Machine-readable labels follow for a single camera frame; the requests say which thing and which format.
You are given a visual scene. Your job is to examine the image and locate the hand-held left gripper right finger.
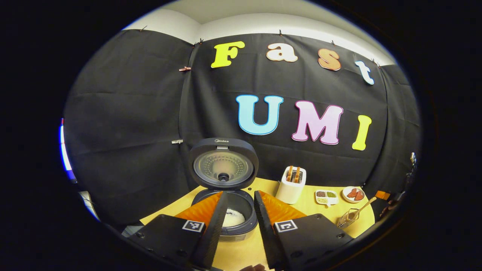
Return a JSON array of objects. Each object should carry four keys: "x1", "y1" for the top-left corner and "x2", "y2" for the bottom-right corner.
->
[{"x1": 254, "y1": 190, "x2": 354, "y2": 271}]

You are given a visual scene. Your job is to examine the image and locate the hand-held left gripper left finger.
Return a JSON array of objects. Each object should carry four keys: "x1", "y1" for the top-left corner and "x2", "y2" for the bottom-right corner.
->
[{"x1": 128, "y1": 191, "x2": 229, "y2": 269}]

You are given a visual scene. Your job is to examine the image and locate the white rice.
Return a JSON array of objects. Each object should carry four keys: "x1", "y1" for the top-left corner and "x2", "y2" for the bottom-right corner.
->
[{"x1": 222, "y1": 209, "x2": 246, "y2": 228}]

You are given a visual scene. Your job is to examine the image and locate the wooden spoon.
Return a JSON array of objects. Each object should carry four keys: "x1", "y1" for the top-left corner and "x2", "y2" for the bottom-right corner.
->
[{"x1": 348, "y1": 196, "x2": 377, "y2": 221}]

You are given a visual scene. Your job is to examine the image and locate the dark blue rice cooker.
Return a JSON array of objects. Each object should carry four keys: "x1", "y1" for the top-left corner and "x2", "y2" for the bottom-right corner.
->
[{"x1": 189, "y1": 137, "x2": 260, "y2": 242}]

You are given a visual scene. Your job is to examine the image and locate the white round plate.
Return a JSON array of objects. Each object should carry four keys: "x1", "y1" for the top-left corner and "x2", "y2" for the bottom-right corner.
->
[{"x1": 342, "y1": 186, "x2": 366, "y2": 204}]

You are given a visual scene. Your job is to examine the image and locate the white toaster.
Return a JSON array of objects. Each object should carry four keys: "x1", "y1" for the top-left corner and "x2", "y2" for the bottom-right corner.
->
[{"x1": 275, "y1": 166, "x2": 307, "y2": 205}]

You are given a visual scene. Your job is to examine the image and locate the white divided dish with beans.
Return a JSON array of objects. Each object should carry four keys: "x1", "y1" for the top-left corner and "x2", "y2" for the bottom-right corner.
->
[{"x1": 314, "y1": 189, "x2": 340, "y2": 208}]

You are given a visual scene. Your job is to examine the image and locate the black backdrop cloth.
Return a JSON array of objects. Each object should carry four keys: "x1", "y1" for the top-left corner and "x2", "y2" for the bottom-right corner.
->
[{"x1": 63, "y1": 29, "x2": 421, "y2": 226}]

